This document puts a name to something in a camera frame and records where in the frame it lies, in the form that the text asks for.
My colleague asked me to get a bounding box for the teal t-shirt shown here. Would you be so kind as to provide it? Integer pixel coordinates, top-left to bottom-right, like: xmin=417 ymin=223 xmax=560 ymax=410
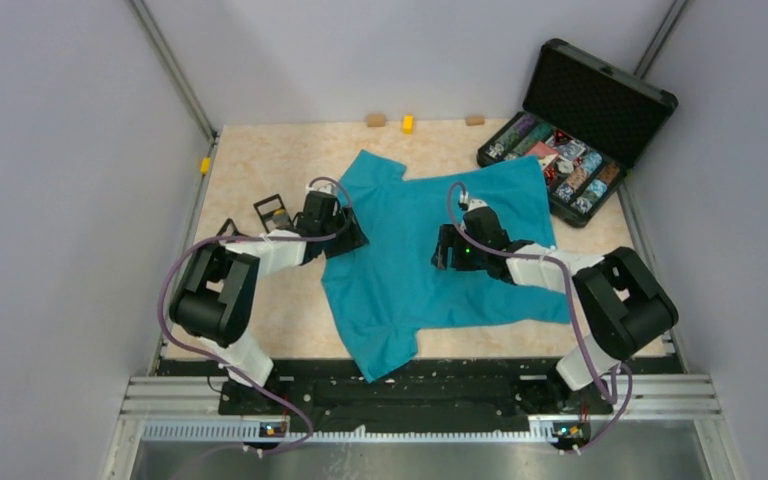
xmin=322 ymin=150 xmax=570 ymax=381

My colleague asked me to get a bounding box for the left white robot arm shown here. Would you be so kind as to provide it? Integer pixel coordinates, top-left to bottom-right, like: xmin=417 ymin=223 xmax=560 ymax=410
xmin=161 ymin=177 xmax=369 ymax=414

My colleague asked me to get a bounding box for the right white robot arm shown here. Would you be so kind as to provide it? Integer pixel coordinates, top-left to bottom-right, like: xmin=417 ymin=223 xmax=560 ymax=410
xmin=431 ymin=194 xmax=679 ymax=412

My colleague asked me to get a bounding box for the black box with grey brooch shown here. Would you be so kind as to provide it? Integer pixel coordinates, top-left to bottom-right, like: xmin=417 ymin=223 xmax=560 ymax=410
xmin=253 ymin=194 xmax=300 ymax=234

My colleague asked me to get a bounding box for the black box with pink brooch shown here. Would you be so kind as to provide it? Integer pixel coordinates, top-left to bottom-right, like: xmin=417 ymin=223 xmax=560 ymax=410
xmin=217 ymin=218 xmax=244 ymax=242

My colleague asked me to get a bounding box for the left tan wooden block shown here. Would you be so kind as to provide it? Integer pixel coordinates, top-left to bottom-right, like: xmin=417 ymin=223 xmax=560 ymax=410
xmin=365 ymin=113 xmax=387 ymax=128

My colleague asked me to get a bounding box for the tan wooden block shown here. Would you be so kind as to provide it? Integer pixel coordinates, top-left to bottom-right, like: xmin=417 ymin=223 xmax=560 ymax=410
xmin=465 ymin=115 xmax=486 ymax=126
xmin=365 ymin=113 xmax=387 ymax=128

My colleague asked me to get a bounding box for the yellow block at back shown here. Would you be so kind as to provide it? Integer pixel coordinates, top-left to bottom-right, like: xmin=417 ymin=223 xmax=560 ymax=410
xmin=401 ymin=115 xmax=415 ymax=135

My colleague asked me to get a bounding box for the yellow block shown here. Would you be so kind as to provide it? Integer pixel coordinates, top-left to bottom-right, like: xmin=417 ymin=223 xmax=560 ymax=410
xmin=199 ymin=157 xmax=211 ymax=176
xmin=401 ymin=115 xmax=415 ymax=135

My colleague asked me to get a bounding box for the yellow block at left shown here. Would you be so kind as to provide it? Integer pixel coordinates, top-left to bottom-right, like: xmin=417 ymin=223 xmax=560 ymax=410
xmin=199 ymin=157 xmax=211 ymax=176

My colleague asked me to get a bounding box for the right tan wooden block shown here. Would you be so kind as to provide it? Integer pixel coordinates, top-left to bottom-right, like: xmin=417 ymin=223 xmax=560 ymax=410
xmin=465 ymin=115 xmax=486 ymax=126

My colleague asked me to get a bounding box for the pink card in case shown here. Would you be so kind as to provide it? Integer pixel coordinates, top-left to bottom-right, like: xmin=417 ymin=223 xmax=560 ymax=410
xmin=526 ymin=142 xmax=559 ymax=171

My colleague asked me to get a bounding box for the black carrying case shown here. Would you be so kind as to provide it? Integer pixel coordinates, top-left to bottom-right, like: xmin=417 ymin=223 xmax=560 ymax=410
xmin=476 ymin=38 xmax=679 ymax=228

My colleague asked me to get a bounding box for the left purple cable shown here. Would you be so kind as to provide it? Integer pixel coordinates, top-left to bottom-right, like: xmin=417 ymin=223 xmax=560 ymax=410
xmin=157 ymin=176 xmax=355 ymax=458

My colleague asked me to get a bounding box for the purple cable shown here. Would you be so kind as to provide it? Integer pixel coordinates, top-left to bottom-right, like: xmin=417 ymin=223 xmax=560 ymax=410
xmin=447 ymin=181 xmax=635 ymax=455
xmin=157 ymin=176 xmax=355 ymax=458

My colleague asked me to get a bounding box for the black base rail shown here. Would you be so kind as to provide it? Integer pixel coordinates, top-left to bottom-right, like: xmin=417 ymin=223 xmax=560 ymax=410
xmin=218 ymin=357 xmax=683 ymax=435

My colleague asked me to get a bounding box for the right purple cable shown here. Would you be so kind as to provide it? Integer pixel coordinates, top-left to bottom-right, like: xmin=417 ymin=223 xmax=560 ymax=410
xmin=447 ymin=181 xmax=635 ymax=455

